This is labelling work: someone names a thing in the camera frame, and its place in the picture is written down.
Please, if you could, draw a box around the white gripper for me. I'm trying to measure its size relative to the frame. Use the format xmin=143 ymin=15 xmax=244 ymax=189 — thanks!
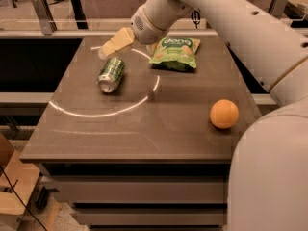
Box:
xmin=98 ymin=4 xmax=168 ymax=60

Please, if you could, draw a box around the black hanging cable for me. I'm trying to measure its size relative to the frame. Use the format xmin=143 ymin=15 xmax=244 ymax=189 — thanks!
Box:
xmin=191 ymin=9 xmax=201 ymax=30

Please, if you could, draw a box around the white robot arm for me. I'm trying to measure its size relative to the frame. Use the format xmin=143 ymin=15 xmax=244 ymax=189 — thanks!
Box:
xmin=101 ymin=0 xmax=308 ymax=231

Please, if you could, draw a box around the metal rail bracket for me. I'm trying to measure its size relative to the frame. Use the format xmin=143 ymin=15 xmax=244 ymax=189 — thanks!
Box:
xmin=31 ymin=0 xmax=57 ymax=35
xmin=269 ymin=0 xmax=288 ymax=18

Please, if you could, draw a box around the left metal rail bracket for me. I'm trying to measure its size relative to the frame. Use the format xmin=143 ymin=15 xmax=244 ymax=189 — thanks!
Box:
xmin=31 ymin=0 xmax=57 ymax=35

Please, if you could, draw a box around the green soda can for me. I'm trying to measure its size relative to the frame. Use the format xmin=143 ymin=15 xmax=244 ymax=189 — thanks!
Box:
xmin=97 ymin=57 xmax=125 ymax=93

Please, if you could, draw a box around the grey table drawer cabinet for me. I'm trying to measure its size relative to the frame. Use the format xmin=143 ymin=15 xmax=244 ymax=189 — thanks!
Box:
xmin=38 ymin=162 xmax=230 ymax=231

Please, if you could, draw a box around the black floor cable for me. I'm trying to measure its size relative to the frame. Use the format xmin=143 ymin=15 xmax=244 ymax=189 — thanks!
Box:
xmin=0 ymin=168 xmax=47 ymax=231

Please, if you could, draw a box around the green chip bag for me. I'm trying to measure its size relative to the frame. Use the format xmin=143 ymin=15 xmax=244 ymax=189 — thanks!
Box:
xmin=149 ymin=37 xmax=200 ymax=71

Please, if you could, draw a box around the orange ball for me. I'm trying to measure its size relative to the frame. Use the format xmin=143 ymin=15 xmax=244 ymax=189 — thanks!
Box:
xmin=210 ymin=99 xmax=239 ymax=129

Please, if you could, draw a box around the right metal rail bracket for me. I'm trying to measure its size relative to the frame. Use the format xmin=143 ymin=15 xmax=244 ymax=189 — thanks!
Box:
xmin=269 ymin=0 xmax=288 ymax=18

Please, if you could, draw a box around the wooden box on floor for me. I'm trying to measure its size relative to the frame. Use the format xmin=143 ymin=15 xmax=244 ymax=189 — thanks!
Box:
xmin=0 ymin=134 xmax=39 ymax=231

